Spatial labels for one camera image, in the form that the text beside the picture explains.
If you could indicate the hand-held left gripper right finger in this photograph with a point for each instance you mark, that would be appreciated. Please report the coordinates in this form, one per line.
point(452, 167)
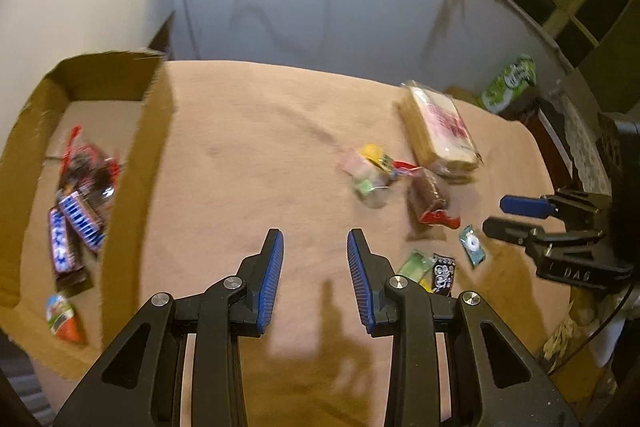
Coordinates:
point(361, 287)

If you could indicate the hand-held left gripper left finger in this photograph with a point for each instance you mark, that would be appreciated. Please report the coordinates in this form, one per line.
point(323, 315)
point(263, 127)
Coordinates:
point(267, 287)

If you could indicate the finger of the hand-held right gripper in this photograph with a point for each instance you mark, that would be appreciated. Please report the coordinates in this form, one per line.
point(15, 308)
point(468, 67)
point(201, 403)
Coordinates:
point(505, 228)
point(522, 206)

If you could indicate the green candy packet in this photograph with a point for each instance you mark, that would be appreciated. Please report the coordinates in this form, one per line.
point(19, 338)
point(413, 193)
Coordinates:
point(414, 264)

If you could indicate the black and white candy packet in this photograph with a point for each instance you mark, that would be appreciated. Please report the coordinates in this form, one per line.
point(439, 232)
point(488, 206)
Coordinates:
point(444, 274)

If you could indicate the clear green candy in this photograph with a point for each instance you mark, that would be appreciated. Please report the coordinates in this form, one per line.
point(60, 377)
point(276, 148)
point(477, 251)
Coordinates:
point(369, 189)

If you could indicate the pink candy packet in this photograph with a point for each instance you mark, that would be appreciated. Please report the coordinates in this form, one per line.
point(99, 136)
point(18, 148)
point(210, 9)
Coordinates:
point(354, 164)

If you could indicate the yellow jelly cup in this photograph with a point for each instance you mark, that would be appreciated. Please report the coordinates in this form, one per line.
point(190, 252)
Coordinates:
point(374, 153)

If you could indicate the cardboard box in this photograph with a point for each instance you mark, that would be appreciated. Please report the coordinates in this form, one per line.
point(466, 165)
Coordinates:
point(155, 147)

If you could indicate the teal candy packet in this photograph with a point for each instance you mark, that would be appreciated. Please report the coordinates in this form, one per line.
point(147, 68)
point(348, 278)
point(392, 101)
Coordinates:
point(471, 244)

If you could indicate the dark wooden stand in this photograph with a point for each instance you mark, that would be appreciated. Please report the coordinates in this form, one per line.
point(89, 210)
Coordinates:
point(547, 142)

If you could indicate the white lace cloth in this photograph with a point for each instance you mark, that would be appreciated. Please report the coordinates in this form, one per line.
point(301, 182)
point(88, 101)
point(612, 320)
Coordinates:
point(582, 142)

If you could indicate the brown bar in red wrapper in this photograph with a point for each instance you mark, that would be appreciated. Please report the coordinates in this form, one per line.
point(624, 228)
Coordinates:
point(425, 199)

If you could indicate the wafer packet with pink label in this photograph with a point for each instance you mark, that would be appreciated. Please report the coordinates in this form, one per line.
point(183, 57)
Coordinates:
point(440, 127)

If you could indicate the green carton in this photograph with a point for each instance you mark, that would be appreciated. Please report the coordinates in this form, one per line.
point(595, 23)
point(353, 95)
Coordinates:
point(507, 84)

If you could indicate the blue chocolate bar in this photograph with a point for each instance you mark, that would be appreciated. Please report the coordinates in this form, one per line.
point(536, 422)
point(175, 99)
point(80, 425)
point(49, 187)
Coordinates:
point(80, 217)
point(61, 242)

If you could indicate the orange and green snack packet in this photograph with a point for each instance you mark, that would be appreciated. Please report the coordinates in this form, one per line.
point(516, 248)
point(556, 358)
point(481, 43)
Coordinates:
point(62, 319)

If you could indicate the dark snack bag red ends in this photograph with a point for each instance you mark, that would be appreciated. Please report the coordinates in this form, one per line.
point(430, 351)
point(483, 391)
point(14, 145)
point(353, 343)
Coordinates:
point(85, 172)

